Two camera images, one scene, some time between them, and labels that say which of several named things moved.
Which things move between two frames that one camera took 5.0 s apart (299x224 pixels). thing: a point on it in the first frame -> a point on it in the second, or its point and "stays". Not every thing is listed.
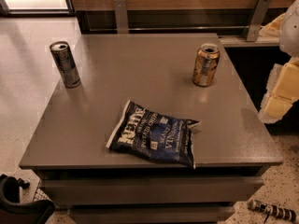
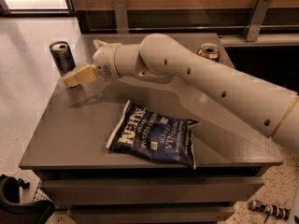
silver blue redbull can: [65, 64] stays
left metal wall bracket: [121, 17] stays
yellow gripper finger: [273, 28] -> [99, 44]
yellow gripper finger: [282, 91] -> [84, 75]
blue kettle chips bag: [155, 134] stays
